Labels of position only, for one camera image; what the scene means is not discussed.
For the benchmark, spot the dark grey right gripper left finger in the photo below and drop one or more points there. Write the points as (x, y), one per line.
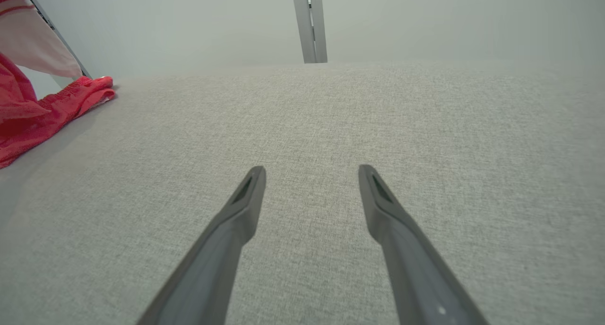
(212, 268)

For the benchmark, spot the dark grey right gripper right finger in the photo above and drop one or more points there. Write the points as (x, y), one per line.
(416, 277)

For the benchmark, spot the red shorts with white trim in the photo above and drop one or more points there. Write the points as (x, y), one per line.
(56, 110)

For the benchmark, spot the red white Bulls jersey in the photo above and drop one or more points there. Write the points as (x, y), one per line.
(33, 46)

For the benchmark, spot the grey fabric sofa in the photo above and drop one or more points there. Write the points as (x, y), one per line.
(302, 126)

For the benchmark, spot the grey double partition post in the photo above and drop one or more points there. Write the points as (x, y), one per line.
(309, 22)

